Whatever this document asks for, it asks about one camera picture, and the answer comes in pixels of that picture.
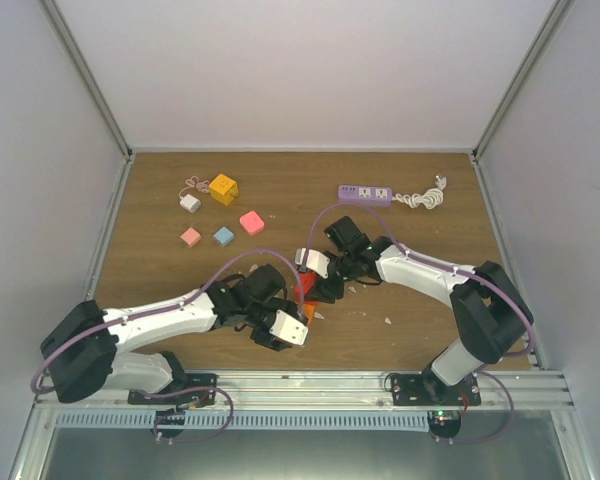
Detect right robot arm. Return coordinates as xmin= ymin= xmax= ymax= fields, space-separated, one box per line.
xmin=295 ymin=216 xmax=536 ymax=405

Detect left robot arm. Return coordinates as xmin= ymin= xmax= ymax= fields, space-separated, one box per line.
xmin=40 ymin=264 xmax=308 ymax=404

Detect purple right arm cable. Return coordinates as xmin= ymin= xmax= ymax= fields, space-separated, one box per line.
xmin=302 ymin=202 xmax=535 ymax=371

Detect red cube socket adapter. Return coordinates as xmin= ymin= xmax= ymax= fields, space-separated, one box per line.
xmin=294 ymin=271 xmax=319 ymax=305

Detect purple power strip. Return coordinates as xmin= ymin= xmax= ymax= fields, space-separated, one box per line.
xmin=337 ymin=184 xmax=393 ymax=207

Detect slotted cable duct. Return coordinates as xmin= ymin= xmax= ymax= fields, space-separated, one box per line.
xmin=55 ymin=409 xmax=429 ymax=432

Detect blue USB charger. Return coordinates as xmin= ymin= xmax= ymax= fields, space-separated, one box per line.
xmin=213 ymin=226 xmax=234 ymax=247

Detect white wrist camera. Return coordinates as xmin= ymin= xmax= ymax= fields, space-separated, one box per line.
xmin=294 ymin=248 xmax=330 ymax=279
xmin=269 ymin=310 xmax=309 ymax=346

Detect white power cord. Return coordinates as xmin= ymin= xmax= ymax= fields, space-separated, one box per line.
xmin=390 ymin=173 xmax=449 ymax=211

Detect white USB charger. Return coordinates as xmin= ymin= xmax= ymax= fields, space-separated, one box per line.
xmin=179 ymin=194 xmax=201 ymax=213

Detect white paper scraps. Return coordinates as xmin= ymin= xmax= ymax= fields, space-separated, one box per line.
xmin=313 ymin=283 xmax=395 ymax=324

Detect yellow cube socket adapter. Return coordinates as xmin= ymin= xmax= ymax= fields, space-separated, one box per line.
xmin=209 ymin=174 xmax=239 ymax=206

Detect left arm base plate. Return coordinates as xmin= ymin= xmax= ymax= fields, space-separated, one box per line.
xmin=127 ymin=373 xmax=218 ymax=409

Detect aluminium frame rail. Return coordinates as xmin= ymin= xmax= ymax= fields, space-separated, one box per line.
xmin=34 ymin=367 xmax=576 ymax=411

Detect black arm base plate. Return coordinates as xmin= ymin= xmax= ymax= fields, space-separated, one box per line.
xmin=383 ymin=372 xmax=481 ymax=407

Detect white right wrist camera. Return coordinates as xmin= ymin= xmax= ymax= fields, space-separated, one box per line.
xmin=294 ymin=248 xmax=330 ymax=279

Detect large pink plug adapter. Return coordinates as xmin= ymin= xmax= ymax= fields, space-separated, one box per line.
xmin=239 ymin=211 xmax=265 ymax=235

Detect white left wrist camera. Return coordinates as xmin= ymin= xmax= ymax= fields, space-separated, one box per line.
xmin=269 ymin=310 xmax=309 ymax=346

